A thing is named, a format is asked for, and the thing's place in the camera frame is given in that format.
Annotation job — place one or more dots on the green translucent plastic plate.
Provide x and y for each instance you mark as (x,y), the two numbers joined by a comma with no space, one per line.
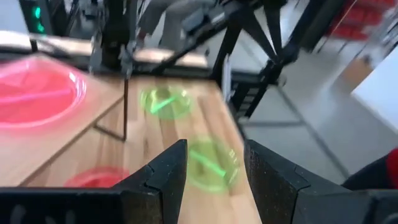
(202,177)
(174,110)

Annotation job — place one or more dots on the white cabinet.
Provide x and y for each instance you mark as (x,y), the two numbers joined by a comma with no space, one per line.
(379,90)

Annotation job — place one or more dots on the silver metal bracket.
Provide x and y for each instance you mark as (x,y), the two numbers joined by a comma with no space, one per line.
(227,77)

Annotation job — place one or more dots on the brown cardboard box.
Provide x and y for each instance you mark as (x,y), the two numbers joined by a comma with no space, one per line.
(356,73)

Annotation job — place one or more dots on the light wooden desk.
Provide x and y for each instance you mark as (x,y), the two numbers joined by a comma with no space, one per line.
(171,57)

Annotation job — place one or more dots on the black aluminium rig frame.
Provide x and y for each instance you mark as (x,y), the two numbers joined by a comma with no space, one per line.
(270,40)

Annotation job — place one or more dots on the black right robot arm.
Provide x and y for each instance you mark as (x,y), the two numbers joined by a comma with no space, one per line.
(113,37)

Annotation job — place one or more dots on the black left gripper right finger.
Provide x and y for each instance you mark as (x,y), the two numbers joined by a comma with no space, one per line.
(295,202)

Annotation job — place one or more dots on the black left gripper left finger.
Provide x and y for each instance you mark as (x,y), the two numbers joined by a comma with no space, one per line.
(93,205)

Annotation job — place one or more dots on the black box with green lights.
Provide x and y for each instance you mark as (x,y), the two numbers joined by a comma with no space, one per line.
(31,21)

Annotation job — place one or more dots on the red translucent plastic plate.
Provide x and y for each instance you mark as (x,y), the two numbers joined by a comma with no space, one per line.
(96,179)
(34,93)

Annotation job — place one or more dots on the red tool cart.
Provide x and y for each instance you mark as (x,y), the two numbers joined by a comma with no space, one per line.
(354,18)

